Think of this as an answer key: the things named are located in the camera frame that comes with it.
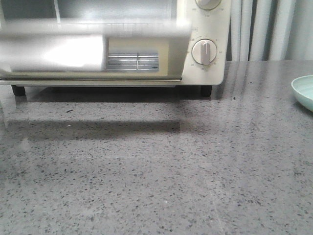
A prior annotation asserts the upper temperature knob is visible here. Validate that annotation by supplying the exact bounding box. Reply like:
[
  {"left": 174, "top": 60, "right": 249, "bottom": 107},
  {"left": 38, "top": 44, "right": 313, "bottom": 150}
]
[{"left": 196, "top": 0, "right": 221, "bottom": 10}]

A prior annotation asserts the metal oven wire rack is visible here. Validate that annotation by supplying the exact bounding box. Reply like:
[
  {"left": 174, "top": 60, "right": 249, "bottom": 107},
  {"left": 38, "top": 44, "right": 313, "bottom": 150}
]
[{"left": 105, "top": 51, "right": 159, "bottom": 72}]

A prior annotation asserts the white Toshiba toaster oven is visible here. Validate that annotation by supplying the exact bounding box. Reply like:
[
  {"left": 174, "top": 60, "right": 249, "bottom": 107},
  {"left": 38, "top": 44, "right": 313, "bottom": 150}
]
[{"left": 0, "top": 0, "right": 231, "bottom": 96}]

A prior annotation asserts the grey pleated curtain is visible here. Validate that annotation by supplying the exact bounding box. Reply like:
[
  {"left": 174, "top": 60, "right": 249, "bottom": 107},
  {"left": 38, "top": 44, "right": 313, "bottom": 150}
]
[{"left": 226, "top": 0, "right": 313, "bottom": 61}]

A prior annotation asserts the lower timer knob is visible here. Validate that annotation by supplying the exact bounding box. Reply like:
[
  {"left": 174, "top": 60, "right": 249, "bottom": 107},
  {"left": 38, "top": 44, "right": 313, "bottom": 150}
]
[{"left": 192, "top": 39, "right": 217, "bottom": 66}]

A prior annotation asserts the light green plate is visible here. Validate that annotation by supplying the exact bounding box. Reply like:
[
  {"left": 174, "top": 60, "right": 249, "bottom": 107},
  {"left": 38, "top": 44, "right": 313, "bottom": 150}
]
[{"left": 291, "top": 75, "right": 313, "bottom": 112}]

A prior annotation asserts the glass oven door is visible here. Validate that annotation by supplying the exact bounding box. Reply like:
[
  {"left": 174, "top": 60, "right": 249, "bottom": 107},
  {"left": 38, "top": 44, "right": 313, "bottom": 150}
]
[{"left": 0, "top": 18, "right": 191, "bottom": 80}]

